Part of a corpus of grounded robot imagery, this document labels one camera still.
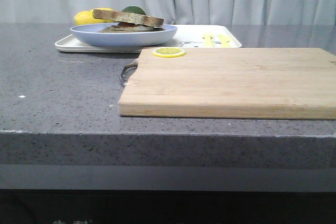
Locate light blue round plate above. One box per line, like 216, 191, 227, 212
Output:
70, 23, 177, 47

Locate bread slice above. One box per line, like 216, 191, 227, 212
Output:
99, 26, 164, 33
92, 9, 164, 27

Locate white bear tray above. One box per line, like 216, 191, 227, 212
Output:
55, 25, 242, 54

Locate lemon slice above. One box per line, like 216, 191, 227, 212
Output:
152, 47, 186, 58

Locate yellow plastic fork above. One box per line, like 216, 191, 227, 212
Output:
202, 33, 215, 48

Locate yellow plastic knife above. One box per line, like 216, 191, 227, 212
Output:
217, 34, 232, 48

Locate fried egg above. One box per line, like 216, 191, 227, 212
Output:
110, 22, 154, 31

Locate wooden cutting board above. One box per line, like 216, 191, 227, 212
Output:
118, 48, 335, 120

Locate green lime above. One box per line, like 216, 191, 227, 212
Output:
122, 6, 146, 15

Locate rear yellow lemon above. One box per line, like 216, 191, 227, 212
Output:
90, 7, 114, 12

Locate yellow lemon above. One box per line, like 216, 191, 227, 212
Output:
74, 10, 106, 26
90, 7, 114, 12

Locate front yellow lemon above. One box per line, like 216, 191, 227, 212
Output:
74, 10, 106, 26

